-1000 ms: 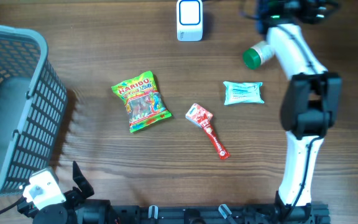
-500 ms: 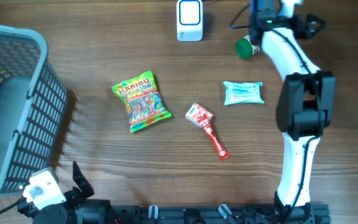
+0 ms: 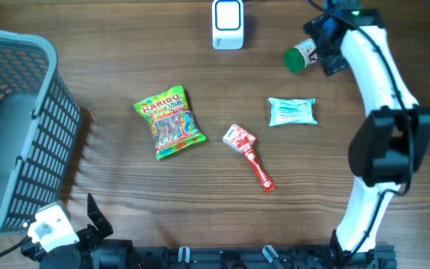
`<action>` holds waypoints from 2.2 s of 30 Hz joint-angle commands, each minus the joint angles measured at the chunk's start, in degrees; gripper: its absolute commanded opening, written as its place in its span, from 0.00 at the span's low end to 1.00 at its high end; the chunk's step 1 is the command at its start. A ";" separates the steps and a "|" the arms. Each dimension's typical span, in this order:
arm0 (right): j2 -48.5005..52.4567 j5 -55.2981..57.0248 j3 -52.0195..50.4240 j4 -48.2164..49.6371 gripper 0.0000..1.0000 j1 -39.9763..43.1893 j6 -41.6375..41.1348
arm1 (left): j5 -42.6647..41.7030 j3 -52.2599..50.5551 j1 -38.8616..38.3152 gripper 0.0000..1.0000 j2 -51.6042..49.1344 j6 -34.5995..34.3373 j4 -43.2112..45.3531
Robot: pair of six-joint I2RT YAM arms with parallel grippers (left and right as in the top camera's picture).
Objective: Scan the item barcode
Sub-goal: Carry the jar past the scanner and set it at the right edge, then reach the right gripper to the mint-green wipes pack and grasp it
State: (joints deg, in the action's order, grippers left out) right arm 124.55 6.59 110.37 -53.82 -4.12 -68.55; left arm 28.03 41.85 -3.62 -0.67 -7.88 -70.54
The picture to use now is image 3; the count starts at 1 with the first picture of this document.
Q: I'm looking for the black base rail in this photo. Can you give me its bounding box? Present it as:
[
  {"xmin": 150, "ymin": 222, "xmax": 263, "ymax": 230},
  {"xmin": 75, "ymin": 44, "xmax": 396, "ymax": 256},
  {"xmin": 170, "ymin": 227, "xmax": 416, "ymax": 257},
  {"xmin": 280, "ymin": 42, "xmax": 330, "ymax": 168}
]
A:
[{"xmin": 130, "ymin": 245, "xmax": 398, "ymax": 269}]

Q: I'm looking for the grey plastic shopping basket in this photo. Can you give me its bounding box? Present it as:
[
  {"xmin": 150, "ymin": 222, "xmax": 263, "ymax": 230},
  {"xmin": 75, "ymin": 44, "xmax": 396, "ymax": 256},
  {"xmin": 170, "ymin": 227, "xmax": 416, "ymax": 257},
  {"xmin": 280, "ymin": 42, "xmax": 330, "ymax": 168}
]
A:
[{"xmin": 0, "ymin": 31, "xmax": 81, "ymax": 236}]

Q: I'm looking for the light blue wet wipes pack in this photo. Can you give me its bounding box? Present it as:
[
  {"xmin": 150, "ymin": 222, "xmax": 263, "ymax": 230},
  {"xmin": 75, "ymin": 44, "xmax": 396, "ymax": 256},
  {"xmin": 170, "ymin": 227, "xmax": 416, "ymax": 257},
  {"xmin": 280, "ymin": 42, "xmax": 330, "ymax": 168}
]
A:
[{"xmin": 268, "ymin": 97, "xmax": 317, "ymax": 127}]

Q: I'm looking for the small red tissue pack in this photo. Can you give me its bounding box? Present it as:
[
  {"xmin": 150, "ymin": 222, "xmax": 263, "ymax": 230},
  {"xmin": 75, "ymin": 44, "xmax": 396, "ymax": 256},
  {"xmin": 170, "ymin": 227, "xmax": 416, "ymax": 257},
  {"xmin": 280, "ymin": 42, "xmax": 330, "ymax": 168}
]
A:
[{"xmin": 222, "ymin": 124, "xmax": 256, "ymax": 154}]

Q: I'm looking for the red Nescafe coffee stick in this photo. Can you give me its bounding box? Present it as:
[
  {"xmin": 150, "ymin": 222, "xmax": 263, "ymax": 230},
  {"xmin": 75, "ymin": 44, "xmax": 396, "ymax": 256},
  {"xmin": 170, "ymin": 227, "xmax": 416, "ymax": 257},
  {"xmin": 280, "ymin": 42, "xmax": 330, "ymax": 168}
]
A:
[{"xmin": 240, "ymin": 143, "xmax": 277, "ymax": 192}]

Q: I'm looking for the green lid jar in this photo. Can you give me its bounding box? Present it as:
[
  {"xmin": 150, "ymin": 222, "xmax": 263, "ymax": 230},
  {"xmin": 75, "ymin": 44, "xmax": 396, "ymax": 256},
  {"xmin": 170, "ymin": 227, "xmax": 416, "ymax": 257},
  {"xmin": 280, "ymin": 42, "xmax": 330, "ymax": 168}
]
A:
[{"xmin": 284, "ymin": 38, "xmax": 317, "ymax": 73}]

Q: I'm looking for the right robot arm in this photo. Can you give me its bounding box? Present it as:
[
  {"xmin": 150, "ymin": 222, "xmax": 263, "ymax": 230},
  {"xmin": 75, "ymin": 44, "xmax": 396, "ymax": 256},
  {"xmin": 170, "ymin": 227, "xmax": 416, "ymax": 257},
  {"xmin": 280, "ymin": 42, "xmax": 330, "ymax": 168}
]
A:
[{"xmin": 304, "ymin": 1, "xmax": 430, "ymax": 259}]

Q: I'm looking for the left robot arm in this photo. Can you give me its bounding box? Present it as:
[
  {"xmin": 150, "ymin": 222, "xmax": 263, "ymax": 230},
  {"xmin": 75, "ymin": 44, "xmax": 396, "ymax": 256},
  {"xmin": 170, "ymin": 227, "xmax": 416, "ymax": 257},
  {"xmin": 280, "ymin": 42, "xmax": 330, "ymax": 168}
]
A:
[{"xmin": 20, "ymin": 194, "xmax": 145, "ymax": 269}]

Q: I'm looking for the white barcode scanner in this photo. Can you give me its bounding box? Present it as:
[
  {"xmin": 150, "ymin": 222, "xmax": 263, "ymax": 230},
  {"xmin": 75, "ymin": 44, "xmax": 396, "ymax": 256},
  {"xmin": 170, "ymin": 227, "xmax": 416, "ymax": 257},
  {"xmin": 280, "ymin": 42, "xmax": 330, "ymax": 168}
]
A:
[{"xmin": 212, "ymin": 0, "xmax": 244, "ymax": 50}]

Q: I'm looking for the Haribo gummy candy bag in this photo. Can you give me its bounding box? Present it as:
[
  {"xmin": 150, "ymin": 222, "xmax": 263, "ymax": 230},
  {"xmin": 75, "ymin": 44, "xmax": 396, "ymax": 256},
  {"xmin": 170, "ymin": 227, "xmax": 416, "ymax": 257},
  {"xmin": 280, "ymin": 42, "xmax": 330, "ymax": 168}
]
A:
[{"xmin": 134, "ymin": 85, "xmax": 207, "ymax": 159}]

